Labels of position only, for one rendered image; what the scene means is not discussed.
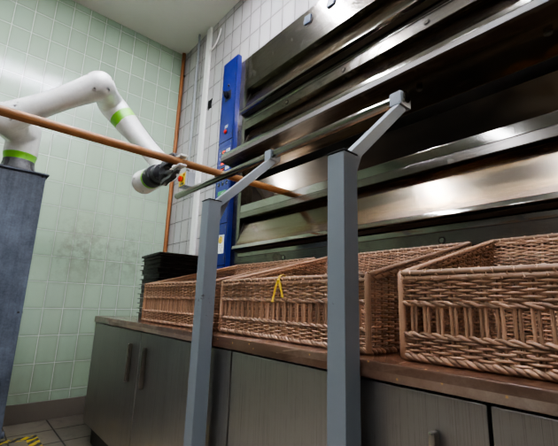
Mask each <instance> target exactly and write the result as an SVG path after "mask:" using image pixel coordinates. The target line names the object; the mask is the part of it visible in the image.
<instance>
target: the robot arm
mask: <svg viewBox="0 0 558 446"><path fill-rule="evenodd" d="M93 103H97V107H98V109H99V110H100V111H101V112H102V114H103V115H104V116H105V117H106V118H107V119H108V121H109V122H110V123H111V124H112V125H113V126H114V127H115V128H116V130H117V131H119V132H120V133H121V134H122V135H123V136H124V137H125V138H126V139H127V140H128V141H129V142H130V143H132V144H134V145H138V146H141V147H145V148H147V149H150V150H155V151H158V152H162V153H165V152H164V151H163V150H162V149H161V148H160V147H159V146H158V145H157V144H156V143H155V141H154V140H153V139H152V138H151V136H150V135H149V134H148V132H147V131H146V130H145V128H144V127H143V125H142V123H141V122H140V120H139V119H138V117H137V116H136V115H135V114H134V113H133V112H132V110H131V109H130V108H129V106H128V105H127V103H126V102H125V101H124V100H123V99H122V97H121V96H120V94H119V92H118V90H117V89H116V86H115V83H114V81H113V79H112V77H111V76H110V75H109V74H107V73H105V72H102V71H93V72H90V73H87V74H86V75H84V76H82V77H80V78H78V79H76V80H74V81H70V82H68V83H66V84H64V85H61V86H58V87H56V88H52V89H49V90H46V91H43V92H41V93H37V94H34V95H31V96H25V97H21V98H17V99H13V100H9V101H4V102H0V104H1V105H3V106H6V107H10V108H12V109H15V110H19V111H22V112H27V113H30V114H34V115H36V116H39V117H43V118H48V117H50V116H53V115H55V114H58V113H61V112H64V111H67V110H70V109H73V108H76V107H79V106H83V105H86V104H93ZM0 136H1V137H2V138H3V139H5V141H4V148H3V159H2V162H1V163H0V164H1V165H9V166H13V167H18V168H21V169H26V170H30V171H34V172H35V162H36V160H37V157H38V151H39V147H40V142H41V137H42V130H41V128H39V127H38V126H35V125H31V124H28V123H25V122H22V121H18V120H15V119H9V118H6V117H3V116H0ZM165 154H166V153H165ZM142 157H143V158H144V159H145V161H146V162H147V163H148V164H149V165H150V166H149V167H148V168H146V169H143V170H140V171H138V172H136V173H135V174H134V175H133V177H132V186H133V188H134V190H135V191H137V192H138V193H141V194H149V193H151V192H152V191H154V190H155V189H157V188H159V187H161V186H166V185H167V184H168V183H169V182H172V181H174V180H176V178H177V177H178V175H179V173H180V171H181V169H183V168H184V167H186V166H187V165H185V164H182V163H179V164H177V165H173V164H170V163H167V162H164V161H160V160H157V159H154V158H148V157H145V156H142Z"/></svg>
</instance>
